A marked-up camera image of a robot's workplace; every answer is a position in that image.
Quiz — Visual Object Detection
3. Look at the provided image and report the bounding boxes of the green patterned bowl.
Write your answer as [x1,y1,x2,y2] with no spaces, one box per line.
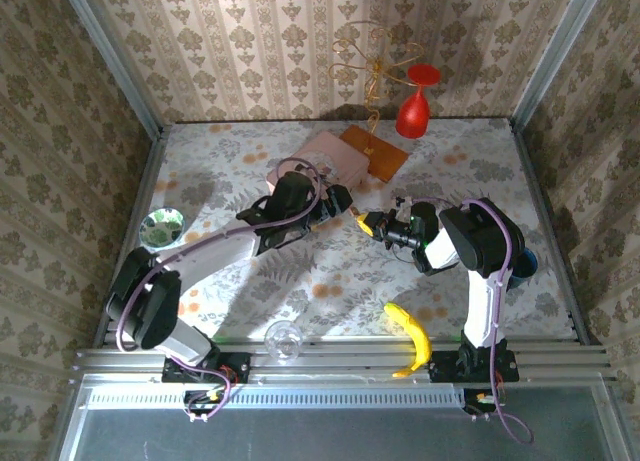
[139,207,187,250]

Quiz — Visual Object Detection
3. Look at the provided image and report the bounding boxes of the slotted white cable duct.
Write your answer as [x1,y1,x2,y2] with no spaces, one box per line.
[79,383,469,411]

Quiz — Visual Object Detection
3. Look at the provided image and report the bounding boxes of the pink tin box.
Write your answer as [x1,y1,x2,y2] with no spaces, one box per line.
[266,130,370,202]

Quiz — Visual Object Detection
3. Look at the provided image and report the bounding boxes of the clear glass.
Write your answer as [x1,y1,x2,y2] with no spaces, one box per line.
[263,319,305,365]

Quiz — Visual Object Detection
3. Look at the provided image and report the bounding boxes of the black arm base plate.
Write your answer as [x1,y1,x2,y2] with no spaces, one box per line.
[428,351,520,384]
[160,351,251,385]

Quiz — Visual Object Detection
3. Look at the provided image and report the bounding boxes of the gold wire rack wooden base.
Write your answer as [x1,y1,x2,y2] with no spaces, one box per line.
[327,22,425,184]

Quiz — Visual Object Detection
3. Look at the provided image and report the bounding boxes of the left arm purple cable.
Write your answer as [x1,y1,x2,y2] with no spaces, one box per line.
[115,157,324,425]

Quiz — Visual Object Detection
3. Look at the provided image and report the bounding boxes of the grey metal panel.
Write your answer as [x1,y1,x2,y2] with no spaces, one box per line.
[49,373,626,461]

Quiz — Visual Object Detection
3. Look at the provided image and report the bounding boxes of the red wine glass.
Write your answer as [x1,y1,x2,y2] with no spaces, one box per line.
[394,63,443,140]

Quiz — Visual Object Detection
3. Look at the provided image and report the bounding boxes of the aluminium corner post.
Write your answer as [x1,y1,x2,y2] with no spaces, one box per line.
[57,0,164,140]
[510,0,610,128]

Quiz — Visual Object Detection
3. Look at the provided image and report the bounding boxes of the small black connector board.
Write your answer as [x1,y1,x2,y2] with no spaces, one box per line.
[183,389,226,425]
[463,388,507,422]

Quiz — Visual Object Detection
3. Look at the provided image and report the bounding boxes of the floral table cover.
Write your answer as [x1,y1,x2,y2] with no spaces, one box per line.
[122,119,576,343]

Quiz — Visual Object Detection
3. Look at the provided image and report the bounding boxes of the aluminium long mounting rail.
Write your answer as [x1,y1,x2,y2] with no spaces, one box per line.
[73,344,617,386]

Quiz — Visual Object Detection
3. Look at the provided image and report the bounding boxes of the yellow banana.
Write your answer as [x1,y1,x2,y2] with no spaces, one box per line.
[382,301,433,380]

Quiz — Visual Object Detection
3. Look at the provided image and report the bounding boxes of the blue cup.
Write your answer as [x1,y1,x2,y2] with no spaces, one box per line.
[508,248,540,292]

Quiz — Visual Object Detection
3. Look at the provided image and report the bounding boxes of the aluminium side rail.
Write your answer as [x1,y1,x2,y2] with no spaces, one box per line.
[92,125,169,350]
[508,120,604,346]

